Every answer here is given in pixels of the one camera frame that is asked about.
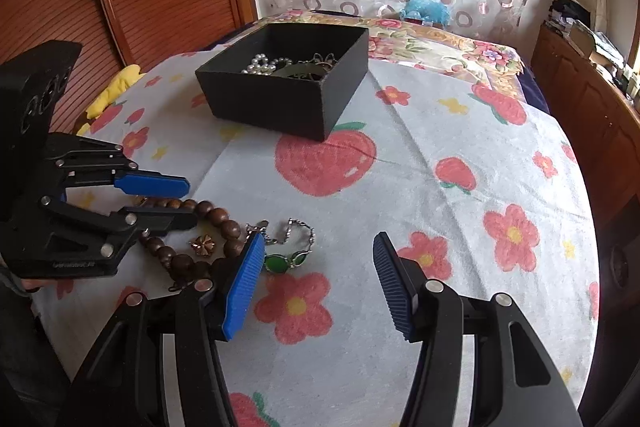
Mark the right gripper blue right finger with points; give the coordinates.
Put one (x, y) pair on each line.
(401, 280)

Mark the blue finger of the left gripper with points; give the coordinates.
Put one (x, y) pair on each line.
(152, 184)

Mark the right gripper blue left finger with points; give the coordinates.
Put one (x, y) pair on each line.
(242, 286)

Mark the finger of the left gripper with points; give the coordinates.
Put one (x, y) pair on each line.
(158, 221)

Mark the silver butterfly hair comb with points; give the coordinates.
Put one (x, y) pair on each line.
(314, 69)

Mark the black jewelry box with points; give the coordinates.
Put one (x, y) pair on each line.
(239, 84)

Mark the person left hand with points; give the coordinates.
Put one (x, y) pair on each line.
(32, 285)

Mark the bronze flower brooch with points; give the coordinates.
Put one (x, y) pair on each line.
(203, 246)

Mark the yellow plush toy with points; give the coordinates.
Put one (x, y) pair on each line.
(104, 108)

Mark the white fruit print sheet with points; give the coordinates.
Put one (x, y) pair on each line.
(483, 191)

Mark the floral quilt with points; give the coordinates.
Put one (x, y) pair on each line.
(427, 48)

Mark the wooden side cabinet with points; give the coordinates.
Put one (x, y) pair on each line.
(603, 132)

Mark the blue plush toy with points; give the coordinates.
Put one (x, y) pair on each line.
(426, 12)

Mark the clutter pile on cabinet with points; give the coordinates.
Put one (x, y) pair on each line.
(570, 20)

